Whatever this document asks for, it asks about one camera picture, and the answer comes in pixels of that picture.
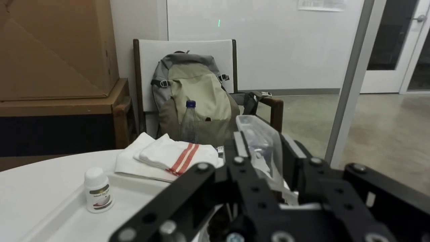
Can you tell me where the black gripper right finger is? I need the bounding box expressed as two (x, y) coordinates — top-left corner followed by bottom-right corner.
(282, 135), (430, 242)

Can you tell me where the wooden bench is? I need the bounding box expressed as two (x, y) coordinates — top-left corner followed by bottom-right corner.
(0, 80), (134, 158)

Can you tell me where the large brown cardboard box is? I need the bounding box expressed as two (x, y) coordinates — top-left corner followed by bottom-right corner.
(0, 0), (119, 101)

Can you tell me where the white wooden chair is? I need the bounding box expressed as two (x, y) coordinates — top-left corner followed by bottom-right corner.
(134, 39), (284, 138)

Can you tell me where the grey metal post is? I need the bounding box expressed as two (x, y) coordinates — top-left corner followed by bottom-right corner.
(326, 0), (388, 170)

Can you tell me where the white rectangular tray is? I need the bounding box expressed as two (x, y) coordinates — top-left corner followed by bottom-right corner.
(18, 170), (226, 242)

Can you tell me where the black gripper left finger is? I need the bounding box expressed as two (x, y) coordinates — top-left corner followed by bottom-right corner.
(108, 132), (284, 242)

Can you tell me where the grey beige backpack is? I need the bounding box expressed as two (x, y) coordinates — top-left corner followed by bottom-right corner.
(161, 65), (241, 147)

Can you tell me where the small white pill bottle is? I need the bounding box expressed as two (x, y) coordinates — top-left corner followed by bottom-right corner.
(84, 167), (114, 213)

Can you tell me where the white red striped towel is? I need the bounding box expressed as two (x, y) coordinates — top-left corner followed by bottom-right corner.
(115, 134), (224, 183)

